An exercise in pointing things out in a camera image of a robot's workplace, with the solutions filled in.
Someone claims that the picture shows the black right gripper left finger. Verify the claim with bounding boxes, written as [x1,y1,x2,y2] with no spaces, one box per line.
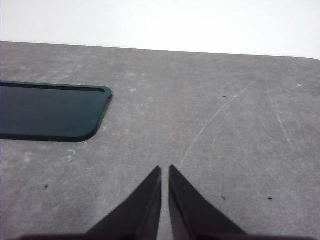
[83,165,163,238]

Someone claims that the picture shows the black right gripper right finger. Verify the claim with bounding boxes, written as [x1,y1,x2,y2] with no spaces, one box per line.
[168,164,248,238]

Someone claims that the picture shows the black rectangular tray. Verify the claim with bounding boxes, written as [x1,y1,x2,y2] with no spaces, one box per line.
[0,81,114,143]

